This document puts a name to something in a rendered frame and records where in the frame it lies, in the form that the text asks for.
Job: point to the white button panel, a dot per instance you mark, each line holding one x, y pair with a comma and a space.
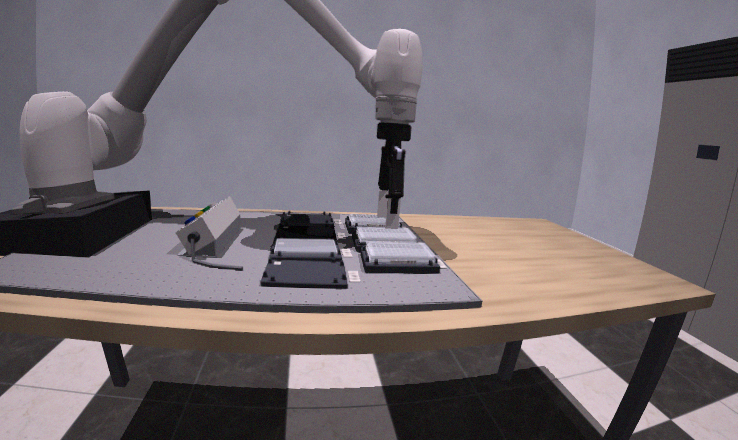
218, 226

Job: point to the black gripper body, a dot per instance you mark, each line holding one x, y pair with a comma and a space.
393, 133

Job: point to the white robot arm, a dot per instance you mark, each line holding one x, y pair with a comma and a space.
62, 143

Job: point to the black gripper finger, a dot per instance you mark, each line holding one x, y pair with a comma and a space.
395, 186
383, 182

